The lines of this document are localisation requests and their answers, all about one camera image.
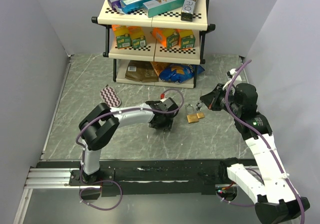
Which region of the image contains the aluminium rail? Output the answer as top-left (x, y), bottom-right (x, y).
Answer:
top-left (23, 166), bottom-right (81, 190)

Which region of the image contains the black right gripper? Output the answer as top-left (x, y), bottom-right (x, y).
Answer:
top-left (199, 83), bottom-right (242, 117)

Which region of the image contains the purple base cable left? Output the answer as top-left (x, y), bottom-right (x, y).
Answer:
top-left (79, 180), bottom-right (124, 211)

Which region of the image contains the blue chips bag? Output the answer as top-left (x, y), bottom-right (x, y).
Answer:
top-left (159, 64), bottom-right (196, 83)

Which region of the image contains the teal RIO box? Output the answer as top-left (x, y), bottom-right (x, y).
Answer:
top-left (142, 0), bottom-right (185, 18)

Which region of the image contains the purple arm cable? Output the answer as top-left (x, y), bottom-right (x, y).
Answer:
top-left (224, 60), bottom-right (307, 224)
top-left (75, 88), bottom-right (185, 179)

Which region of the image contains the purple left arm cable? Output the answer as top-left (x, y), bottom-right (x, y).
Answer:
top-left (75, 88), bottom-right (185, 179)

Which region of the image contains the orange snack bag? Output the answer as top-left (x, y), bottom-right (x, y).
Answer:
top-left (150, 62), bottom-right (170, 77)

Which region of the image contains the brown snack bag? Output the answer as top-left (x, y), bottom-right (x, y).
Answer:
top-left (125, 61), bottom-right (159, 83)

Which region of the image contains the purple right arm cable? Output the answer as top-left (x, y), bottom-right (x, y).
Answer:
top-left (224, 60), bottom-right (307, 224)

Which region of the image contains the cream three-tier shelf rack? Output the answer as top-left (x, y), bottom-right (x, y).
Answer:
top-left (91, 0), bottom-right (216, 89)

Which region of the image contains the key with panda keychain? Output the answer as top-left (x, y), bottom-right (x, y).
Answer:
top-left (196, 91), bottom-right (203, 112)

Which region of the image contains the large brass padlock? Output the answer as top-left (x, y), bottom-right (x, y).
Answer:
top-left (185, 104), bottom-right (199, 124)

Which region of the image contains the orange green box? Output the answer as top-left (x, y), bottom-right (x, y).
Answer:
top-left (152, 28), bottom-right (179, 49)
top-left (128, 26), bottom-right (147, 49)
top-left (176, 29), bottom-right (196, 50)
top-left (111, 25), bottom-right (132, 49)

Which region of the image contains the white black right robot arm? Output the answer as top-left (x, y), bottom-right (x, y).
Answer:
top-left (200, 83), bottom-right (310, 223)

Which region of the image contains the medium brass padlock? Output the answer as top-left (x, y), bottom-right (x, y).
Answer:
top-left (196, 110), bottom-right (205, 119)

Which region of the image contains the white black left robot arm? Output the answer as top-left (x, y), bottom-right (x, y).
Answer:
top-left (76, 97), bottom-right (180, 185)

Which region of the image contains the silver RIO box right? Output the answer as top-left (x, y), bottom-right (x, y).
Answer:
top-left (180, 0), bottom-right (197, 22)

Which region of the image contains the purple striped sponge pad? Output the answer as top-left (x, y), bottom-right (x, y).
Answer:
top-left (100, 85), bottom-right (122, 108)

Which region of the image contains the blue toothpaste box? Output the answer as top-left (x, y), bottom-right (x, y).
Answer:
top-left (117, 0), bottom-right (152, 14)

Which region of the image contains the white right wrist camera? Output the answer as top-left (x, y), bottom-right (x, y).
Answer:
top-left (222, 69), bottom-right (243, 90)

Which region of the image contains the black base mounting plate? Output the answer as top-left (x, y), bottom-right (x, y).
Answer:
top-left (68, 158), bottom-right (253, 197)

